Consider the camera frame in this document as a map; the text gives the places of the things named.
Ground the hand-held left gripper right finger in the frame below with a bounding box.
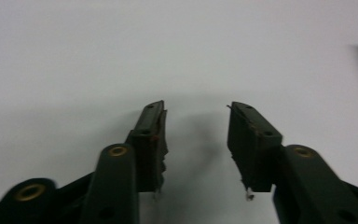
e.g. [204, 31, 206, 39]
[227, 101, 283, 193]

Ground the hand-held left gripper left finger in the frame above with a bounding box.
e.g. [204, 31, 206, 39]
[125, 100, 169, 194]

